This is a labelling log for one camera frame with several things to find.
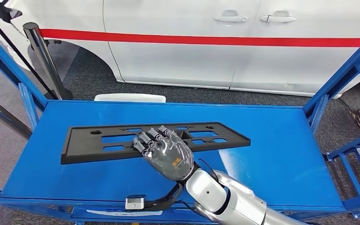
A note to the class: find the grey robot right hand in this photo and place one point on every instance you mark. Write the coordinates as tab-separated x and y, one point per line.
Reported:
170	155

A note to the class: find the black plastic plate frame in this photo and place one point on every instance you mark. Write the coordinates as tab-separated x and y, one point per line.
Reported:
80	149

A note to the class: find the white car with red stripe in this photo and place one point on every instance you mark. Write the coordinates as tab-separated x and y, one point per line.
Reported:
173	68

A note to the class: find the blue metal shelving rack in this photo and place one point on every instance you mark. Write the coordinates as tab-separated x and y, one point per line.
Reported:
350	147
74	180

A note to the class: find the dark metal pole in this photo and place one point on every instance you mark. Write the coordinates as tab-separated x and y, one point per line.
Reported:
6	115

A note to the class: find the thin black pole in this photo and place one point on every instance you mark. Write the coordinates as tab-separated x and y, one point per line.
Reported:
19	52

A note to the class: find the black camera bracket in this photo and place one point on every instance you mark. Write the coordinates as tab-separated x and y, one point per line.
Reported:
167	202

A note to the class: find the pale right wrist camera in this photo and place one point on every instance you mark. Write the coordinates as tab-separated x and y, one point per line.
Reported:
135	202

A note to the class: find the chrome stanchion post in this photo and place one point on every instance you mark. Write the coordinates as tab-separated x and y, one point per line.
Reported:
45	62

